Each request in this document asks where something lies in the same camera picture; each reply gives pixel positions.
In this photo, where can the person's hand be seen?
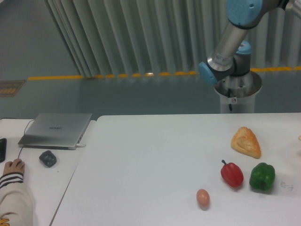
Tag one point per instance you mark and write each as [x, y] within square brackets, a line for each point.
[15, 166]

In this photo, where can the bread loaf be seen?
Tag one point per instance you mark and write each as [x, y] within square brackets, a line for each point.
[245, 142]

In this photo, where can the brown egg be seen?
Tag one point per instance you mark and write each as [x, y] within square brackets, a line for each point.
[203, 197]

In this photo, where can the black phone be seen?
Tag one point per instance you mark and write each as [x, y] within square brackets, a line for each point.
[3, 146]

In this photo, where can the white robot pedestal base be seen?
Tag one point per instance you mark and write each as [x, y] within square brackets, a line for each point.
[237, 94]

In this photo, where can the red bell pepper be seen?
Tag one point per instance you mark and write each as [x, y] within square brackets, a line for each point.
[232, 174]

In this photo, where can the white pleated curtain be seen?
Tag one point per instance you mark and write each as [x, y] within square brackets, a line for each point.
[130, 37]

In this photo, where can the cream striped sleeve forearm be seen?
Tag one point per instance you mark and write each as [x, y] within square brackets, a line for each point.
[16, 206]

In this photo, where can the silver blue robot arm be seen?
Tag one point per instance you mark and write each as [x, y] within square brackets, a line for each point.
[230, 42]

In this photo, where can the silver closed laptop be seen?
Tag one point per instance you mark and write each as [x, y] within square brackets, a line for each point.
[56, 131]

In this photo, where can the green bell pepper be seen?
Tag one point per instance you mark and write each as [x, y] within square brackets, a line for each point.
[262, 177]

